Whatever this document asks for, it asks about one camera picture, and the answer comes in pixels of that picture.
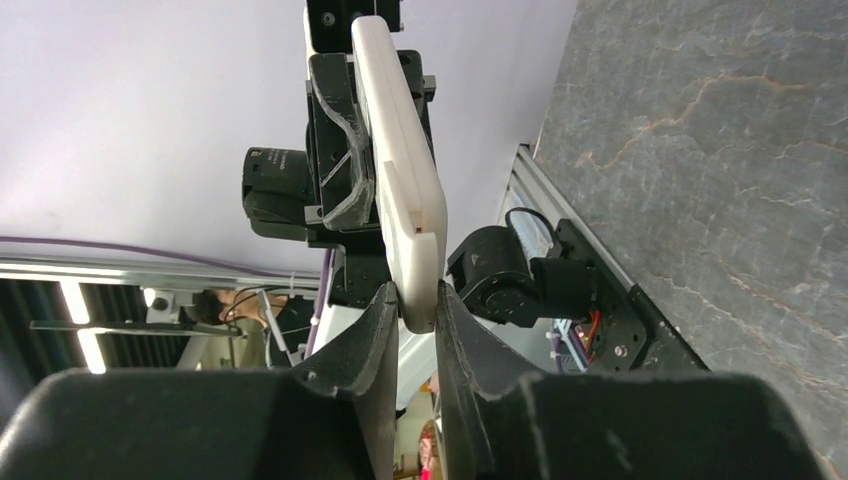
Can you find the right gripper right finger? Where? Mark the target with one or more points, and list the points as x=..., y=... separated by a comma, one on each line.
x=505, y=418

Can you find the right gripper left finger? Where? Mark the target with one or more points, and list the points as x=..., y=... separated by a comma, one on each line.
x=329, y=417

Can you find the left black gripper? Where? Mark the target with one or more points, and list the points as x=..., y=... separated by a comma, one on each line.
x=339, y=33

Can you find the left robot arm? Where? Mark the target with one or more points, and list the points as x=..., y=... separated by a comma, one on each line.
x=492, y=275

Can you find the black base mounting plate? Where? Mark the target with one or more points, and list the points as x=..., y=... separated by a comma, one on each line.
x=632, y=334

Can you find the ceiling light strip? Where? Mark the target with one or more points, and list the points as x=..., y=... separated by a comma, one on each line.
x=75, y=303

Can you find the white slotted cable duct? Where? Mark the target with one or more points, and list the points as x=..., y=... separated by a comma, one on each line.
x=568, y=351

